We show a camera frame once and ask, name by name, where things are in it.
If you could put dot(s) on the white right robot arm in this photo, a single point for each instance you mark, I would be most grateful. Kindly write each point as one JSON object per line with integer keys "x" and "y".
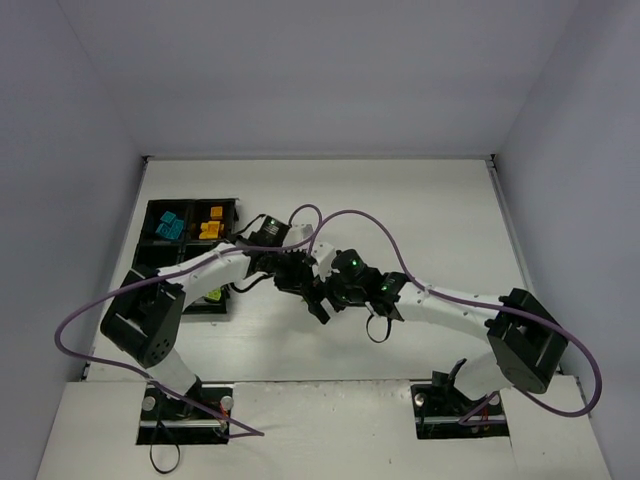
{"x": 524, "y": 349}

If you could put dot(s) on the long teal lego brick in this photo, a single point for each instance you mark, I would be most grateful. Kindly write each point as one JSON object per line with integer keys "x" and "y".
{"x": 175, "y": 229}

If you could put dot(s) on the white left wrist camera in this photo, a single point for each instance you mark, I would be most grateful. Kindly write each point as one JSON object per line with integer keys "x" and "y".
{"x": 300, "y": 233}

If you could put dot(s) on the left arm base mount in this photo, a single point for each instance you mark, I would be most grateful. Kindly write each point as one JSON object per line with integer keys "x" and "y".
{"x": 164, "y": 420}

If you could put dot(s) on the pale yellow sloped lego brick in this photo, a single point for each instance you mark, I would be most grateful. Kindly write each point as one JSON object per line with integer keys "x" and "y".
{"x": 213, "y": 296}

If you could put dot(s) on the black divided sorting bin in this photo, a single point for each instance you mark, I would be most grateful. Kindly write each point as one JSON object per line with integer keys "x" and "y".
{"x": 155, "y": 252}

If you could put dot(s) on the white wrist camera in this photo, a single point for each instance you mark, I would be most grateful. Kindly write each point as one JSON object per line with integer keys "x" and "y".
{"x": 322, "y": 254}
{"x": 300, "y": 233}

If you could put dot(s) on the small teal lego brick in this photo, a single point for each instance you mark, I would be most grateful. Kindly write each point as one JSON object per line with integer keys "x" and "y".
{"x": 168, "y": 217}

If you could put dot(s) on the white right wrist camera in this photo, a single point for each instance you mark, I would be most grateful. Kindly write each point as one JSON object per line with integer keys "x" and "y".
{"x": 322, "y": 254}

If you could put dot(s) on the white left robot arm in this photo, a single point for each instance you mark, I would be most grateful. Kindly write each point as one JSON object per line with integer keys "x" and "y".
{"x": 144, "y": 321}

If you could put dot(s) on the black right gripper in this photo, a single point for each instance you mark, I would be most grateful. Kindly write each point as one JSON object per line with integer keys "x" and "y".
{"x": 333, "y": 296}

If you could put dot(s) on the long orange lego brick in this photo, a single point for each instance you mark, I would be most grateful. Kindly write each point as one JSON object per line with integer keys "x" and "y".
{"x": 211, "y": 230}

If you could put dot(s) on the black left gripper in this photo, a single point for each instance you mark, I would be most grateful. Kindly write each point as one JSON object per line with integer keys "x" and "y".
{"x": 304, "y": 281}

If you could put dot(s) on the orange small lego brick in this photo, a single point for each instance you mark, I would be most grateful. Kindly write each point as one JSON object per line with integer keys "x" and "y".
{"x": 216, "y": 213}

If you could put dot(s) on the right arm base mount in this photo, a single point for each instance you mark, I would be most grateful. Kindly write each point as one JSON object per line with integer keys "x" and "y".
{"x": 442, "y": 412}

